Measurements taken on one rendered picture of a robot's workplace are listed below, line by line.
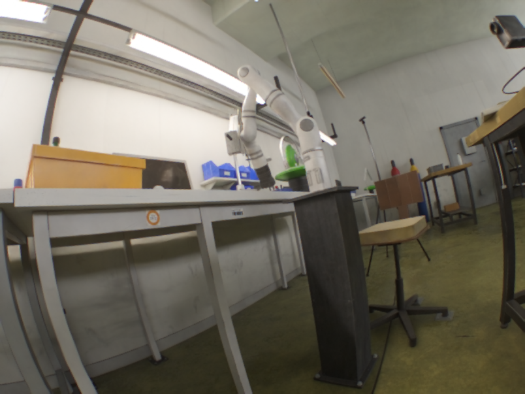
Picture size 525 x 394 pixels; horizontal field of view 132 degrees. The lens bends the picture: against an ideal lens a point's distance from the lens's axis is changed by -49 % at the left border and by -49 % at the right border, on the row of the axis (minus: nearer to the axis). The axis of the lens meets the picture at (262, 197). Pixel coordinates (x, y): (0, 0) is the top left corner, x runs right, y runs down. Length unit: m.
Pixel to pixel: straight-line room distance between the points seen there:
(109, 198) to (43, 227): 0.18
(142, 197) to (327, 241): 0.63
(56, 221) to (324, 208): 0.82
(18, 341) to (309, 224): 0.97
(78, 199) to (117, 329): 1.18
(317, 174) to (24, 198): 0.92
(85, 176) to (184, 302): 1.38
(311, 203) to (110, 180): 0.68
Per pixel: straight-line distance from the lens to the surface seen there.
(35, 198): 0.55
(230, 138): 0.98
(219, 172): 1.93
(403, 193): 1.58
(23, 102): 1.79
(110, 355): 1.66
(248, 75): 1.14
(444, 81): 6.81
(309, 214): 0.87
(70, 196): 0.56
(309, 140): 0.94
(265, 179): 1.16
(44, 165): 0.61
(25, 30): 1.99
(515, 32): 1.09
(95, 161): 0.65
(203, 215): 0.78
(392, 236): 1.18
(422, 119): 6.29
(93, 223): 0.61
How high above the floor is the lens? 0.77
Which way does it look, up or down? 7 degrees up
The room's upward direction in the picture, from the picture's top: 11 degrees counter-clockwise
